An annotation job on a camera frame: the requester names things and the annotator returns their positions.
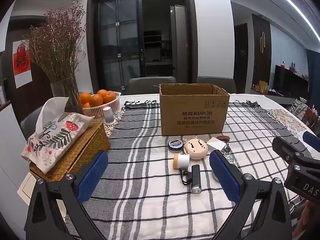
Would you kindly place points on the round green-rimmed tin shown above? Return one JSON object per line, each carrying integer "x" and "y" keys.
{"x": 175, "y": 145}

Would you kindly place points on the dark wooden door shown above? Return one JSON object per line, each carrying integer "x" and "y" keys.
{"x": 241, "y": 52}

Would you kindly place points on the grey plaid tablecloth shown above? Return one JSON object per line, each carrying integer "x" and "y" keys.
{"x": 150, "y": 200}

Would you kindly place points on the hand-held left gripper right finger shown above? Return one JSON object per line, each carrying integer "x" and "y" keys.
{"x": 225, "y": 177}

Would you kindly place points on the blue curtain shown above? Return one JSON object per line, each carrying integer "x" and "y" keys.
{"x": 313, "y": 77}

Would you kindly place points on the white jar with wooden lid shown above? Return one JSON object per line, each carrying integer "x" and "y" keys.
{"x": 182, "y": 161}

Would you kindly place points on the white wall switch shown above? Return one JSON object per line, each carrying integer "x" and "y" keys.
{"x": 80, "y": 48}

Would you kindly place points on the metal keys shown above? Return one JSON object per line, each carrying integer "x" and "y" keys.
{"x": 228, "y": 155}

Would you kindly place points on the brown cardboard box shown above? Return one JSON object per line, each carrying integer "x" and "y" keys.
{"x": 193, "y": 112}

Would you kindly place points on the black television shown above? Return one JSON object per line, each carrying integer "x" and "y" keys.
{"x": 290, "y": 82}

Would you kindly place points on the white plastic fruit basket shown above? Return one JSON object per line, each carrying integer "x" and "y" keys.
{"x": 110, "y": 107}

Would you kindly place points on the floral fabric tissue cover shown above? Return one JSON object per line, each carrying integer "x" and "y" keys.
{"x": 57, "y": 135}

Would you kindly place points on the beige round deer-shaped device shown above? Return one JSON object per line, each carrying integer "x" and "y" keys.
{"x": 195, "y": 148}

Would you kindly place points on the person's right hand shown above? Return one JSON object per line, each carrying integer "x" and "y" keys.
{"x": 311, "y": 215}

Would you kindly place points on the beige paper sheet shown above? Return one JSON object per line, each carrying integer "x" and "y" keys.
{"x": 23, "y": 187}

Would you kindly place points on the woven rattan tissue box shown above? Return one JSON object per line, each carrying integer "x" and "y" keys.
{"x": 85, "y": 145}

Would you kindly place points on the white tissue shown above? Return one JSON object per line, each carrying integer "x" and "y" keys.
{"x": 51, "y": 110}

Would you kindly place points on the dark glass sliding door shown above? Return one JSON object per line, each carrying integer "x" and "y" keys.
{"x": 120, "y": 42}

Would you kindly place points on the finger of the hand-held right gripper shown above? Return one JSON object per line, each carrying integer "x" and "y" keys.
{"x": 311, "y": 141}
{"x": 285, "y": 146}

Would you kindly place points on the small brown oval object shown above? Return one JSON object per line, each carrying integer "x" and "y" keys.
{"x": 223, "y": 138}

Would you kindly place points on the white charger block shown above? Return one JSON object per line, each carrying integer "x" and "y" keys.
{"x": 216, "y": 145}

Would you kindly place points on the orange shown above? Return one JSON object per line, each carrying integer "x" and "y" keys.
{"x": 85, "y": 98}
{"x": 86, "y": 105}
{"x": 102, "y": 92}
{"x": 110, "y": 96}
{"x": 96, "y": 100}

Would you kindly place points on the glass vase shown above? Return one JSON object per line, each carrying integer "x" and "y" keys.
{"x": 68, "y": 92}

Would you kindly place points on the white television cabinet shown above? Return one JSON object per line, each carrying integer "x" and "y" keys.
{"x": 277, "y": 98}

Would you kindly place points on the red and white wall poster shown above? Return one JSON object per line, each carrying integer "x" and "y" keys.
{"x": 22, "y": 62}

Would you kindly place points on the small grey white cylinder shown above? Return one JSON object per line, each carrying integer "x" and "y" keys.
{"x": 108, "y": 116}

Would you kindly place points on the dried purple flowers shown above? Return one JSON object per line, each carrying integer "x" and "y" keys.
{"x": 56, "y": 45}

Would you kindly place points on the grey dining chair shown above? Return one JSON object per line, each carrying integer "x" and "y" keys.
{"x": 217, "y": 82}
{"x": 31, "y": 122}
{"x": 152, "y": 85}

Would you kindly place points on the black flashlight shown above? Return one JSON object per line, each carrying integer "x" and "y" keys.
{"x": 196, "y": 178}

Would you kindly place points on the ceiling light strip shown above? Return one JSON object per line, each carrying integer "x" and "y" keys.
{"x": 295, "y": 3}

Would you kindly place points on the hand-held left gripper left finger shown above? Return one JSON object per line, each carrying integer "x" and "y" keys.
{"x": 92, "y": 177}

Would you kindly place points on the grey refrigerator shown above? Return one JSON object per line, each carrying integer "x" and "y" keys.
{"x": 178, "y": 40}

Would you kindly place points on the patterned placemat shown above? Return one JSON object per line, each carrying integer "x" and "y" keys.
{"x": 287, "y": 120}

